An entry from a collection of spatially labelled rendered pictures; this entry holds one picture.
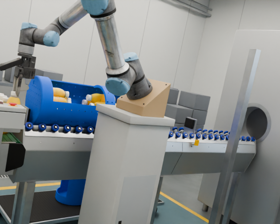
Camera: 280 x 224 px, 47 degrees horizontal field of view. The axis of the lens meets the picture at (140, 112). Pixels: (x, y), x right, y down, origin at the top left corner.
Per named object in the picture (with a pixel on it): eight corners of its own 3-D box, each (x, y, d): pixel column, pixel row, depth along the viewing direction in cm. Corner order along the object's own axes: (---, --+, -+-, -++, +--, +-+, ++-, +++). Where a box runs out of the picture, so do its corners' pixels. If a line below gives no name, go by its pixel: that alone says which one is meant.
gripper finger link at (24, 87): (29, 97, 160) (30, 79, 160) (16, 96, 156) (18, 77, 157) (26, 97, 162) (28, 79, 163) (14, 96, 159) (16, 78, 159)
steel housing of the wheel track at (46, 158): (250, 174, 304) (259, 140, 300) (16, 188, 174) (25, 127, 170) (226, 164, 327) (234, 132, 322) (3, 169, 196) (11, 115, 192)
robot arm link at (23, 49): (21, 44, 154) (16, 43, 160) (19, 54, 154) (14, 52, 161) (36, 47, 158) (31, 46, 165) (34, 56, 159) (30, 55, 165)
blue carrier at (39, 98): (158, 137, 227) (167, 98, 223) (36, 131, 174) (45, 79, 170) (136, 126, 249) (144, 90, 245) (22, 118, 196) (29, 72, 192)
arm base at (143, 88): (158, 88, 173) (152, 73, 167) (134, 102, 169) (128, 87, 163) (144, 81, 185) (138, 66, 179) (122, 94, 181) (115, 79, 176)
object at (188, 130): (193, 138, 261) (197, 119, 259) (190, 138, 258) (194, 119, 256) (185, 134, 269) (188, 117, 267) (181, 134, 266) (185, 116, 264)
